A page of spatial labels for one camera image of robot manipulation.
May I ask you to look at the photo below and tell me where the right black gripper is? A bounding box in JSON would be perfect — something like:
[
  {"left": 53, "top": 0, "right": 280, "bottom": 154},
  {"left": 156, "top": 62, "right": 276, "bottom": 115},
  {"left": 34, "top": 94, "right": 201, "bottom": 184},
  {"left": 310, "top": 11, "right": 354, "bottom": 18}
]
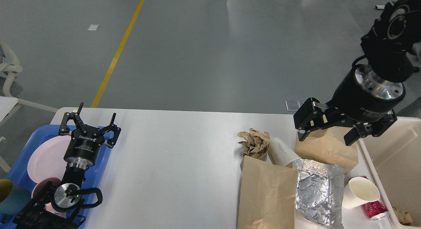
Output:
[{"left": 293, "top": 64, "right": 406, "bottom": 146}]

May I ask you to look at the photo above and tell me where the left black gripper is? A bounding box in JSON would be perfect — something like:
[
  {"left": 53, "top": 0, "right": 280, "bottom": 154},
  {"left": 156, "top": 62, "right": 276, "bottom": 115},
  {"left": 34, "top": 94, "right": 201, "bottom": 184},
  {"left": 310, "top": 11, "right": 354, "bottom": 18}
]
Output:
[{"left": 59, "top": 102, "right": 121, "bottom": 169}]

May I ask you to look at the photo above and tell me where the pink plate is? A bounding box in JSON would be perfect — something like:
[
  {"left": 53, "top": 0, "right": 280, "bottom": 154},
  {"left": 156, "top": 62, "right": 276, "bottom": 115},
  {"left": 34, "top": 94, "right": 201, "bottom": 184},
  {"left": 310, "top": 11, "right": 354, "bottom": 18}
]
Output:
[{"left": 27, "top": 136, "right": 71, "bottom": 184}]

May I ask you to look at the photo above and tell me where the pink mug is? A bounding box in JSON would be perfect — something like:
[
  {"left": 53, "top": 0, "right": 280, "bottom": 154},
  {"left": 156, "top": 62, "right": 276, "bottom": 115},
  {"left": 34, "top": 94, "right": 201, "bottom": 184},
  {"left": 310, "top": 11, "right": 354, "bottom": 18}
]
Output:
[{"left": 32, "top": 177, "right": 68, "bottom": 219}]

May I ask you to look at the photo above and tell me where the teal green mug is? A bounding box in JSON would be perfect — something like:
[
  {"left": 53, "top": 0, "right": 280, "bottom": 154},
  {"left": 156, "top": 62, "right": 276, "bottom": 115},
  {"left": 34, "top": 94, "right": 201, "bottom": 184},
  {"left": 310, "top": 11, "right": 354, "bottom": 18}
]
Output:
[{"left": 0, "top": 178, "right": 31, "bottom": 224}]

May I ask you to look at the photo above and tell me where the brown paper bag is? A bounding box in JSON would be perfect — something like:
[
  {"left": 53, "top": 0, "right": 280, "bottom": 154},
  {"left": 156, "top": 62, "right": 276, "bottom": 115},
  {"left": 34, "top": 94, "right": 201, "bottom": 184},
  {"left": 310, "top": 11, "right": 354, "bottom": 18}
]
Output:
[
  {"left": 237, "top": 156, "right": 298, "bottom": 229},
  {"left": 294, "top": 126, "right": 359, "bottom": 174}
]

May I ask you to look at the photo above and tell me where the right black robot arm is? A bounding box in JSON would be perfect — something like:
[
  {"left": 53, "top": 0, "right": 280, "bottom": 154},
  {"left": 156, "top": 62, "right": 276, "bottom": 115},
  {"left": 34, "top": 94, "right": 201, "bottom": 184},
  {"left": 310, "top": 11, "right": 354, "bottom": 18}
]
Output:
[{"left": 293, "top": 0, "right": 420, "bottom": 146}]

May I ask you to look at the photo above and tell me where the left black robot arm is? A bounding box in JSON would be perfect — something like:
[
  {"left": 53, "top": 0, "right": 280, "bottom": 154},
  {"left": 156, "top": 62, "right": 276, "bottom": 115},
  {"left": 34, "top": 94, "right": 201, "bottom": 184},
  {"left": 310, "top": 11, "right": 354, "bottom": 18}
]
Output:
[{"left": 13, "top": 103, "right": 121, "bottom": 229}]

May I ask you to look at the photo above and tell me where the clear floor plate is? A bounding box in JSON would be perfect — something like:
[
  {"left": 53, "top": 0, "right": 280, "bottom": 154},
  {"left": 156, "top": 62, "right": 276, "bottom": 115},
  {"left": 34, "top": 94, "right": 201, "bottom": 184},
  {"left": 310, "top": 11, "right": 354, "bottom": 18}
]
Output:
[{"left": 285, "top": 100, "right": 301, "bottom": 112}]

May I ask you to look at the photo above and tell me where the beige plastic bin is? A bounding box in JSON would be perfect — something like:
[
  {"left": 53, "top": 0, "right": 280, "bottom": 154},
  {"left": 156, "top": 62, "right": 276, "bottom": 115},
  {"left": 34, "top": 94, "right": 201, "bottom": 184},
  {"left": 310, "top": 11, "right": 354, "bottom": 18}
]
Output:
[{"left": 357, "top": 117, "right": 421, "bottom": 229}]

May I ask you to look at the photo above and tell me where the crumpled aluminium foil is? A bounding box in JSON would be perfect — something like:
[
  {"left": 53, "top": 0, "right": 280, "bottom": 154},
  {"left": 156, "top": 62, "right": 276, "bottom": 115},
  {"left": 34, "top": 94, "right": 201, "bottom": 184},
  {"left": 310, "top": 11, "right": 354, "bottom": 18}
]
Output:
[{"left": 292, "top": 159, "right": 345, "bottom": 229}]

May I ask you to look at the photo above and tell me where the white paper cup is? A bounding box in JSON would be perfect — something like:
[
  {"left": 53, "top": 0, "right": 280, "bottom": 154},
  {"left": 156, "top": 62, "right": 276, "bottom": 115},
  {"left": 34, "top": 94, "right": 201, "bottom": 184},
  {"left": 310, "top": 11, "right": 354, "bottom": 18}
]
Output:
[
  {"left": 268, "top": 138, "right": 301, "bottom": 168},
  {"left": 342, "top": 176, "right": 380, "bottom": 209}
]

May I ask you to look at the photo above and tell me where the white side table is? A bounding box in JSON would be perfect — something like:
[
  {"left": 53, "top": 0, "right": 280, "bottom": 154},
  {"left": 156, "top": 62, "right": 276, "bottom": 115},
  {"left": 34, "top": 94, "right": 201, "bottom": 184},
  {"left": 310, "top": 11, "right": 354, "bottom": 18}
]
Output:
[{"left": 0, "top": 96, "right": 18, "bottom": 173}]

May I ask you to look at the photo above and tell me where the crumpled brown paper ball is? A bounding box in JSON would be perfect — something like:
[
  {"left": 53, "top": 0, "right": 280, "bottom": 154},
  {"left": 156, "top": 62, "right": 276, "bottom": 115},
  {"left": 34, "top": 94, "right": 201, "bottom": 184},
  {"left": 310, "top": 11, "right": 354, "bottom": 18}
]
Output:
[{"left": 237, "top": 128, "right": 270, "bottom": 161}]

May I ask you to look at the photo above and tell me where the red soda can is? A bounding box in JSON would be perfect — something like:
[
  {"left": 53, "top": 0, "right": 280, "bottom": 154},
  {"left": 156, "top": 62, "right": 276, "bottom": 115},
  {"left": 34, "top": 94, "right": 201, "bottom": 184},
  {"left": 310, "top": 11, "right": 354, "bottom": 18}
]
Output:
[{"left": 362, "top": 201, "right": 389, "bottom": 220}]

